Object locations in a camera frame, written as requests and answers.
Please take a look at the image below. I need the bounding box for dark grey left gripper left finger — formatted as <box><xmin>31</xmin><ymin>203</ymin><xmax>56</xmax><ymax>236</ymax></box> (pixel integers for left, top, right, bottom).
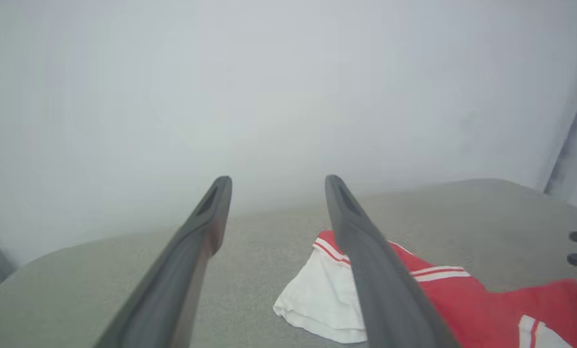
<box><xmin>94</xmin><ymin>175</ymin><xmax>233</xmax><ymax>348</ymax></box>

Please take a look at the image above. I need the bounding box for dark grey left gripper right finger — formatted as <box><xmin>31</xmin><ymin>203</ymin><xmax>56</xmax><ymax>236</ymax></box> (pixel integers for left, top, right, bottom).
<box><xmin>324</xmin><ymin>174</ymin><xmax>460</xmax><ymax>348</ymax></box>

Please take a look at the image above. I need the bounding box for red and white shirt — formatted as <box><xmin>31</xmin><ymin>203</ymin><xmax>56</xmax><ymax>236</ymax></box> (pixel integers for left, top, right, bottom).
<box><xmin>273</xmin><ymin>230</ymin><xmax>577</xmax><ymax>348</ymax></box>

